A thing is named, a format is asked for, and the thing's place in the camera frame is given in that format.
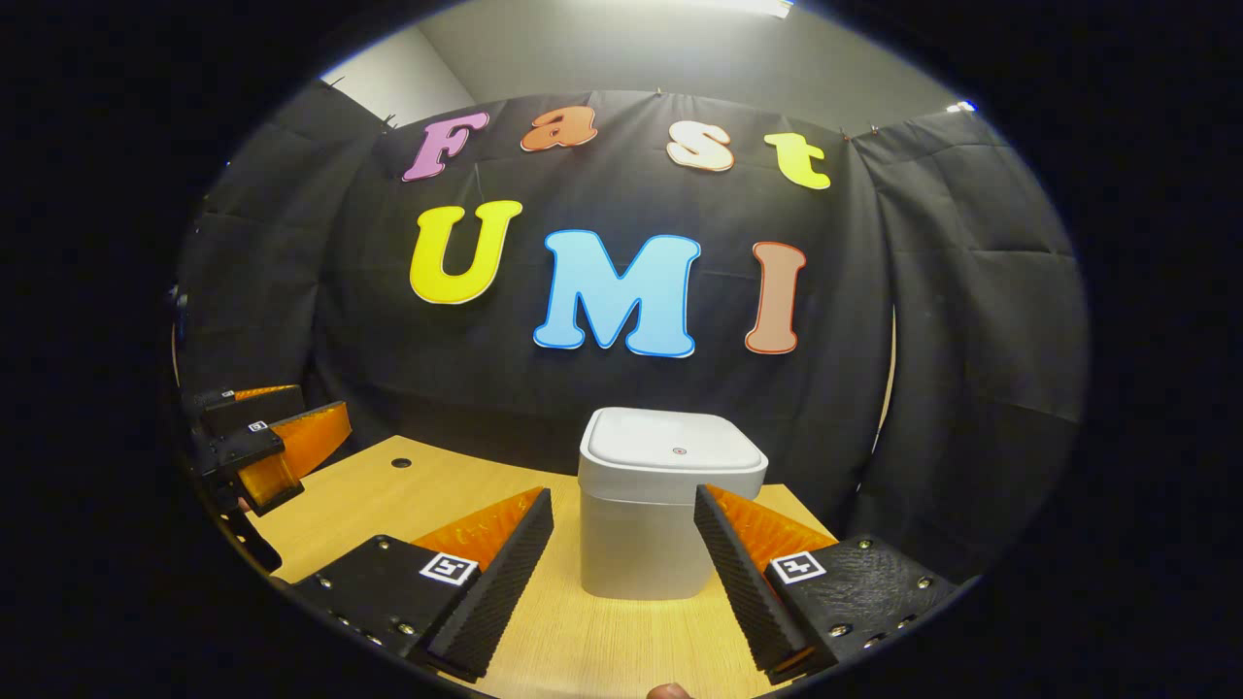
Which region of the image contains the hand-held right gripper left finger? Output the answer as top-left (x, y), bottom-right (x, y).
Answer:
top-left (288, 486), bottom-right (554, 682)

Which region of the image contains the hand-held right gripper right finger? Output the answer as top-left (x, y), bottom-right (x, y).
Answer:
top-left (693, 483), bottom-right (969, 685)

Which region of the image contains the grey desktop garbage bin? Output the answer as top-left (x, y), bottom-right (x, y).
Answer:
top-left (578, 407), bottom-right (770, 601)

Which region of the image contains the wooden desktop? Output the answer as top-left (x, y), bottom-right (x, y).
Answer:
top-left (248, 435), bottom-right (841, 699)

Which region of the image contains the long ceiling light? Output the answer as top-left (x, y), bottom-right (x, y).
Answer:
top-left (680, 0), bottom-right (793, 18)

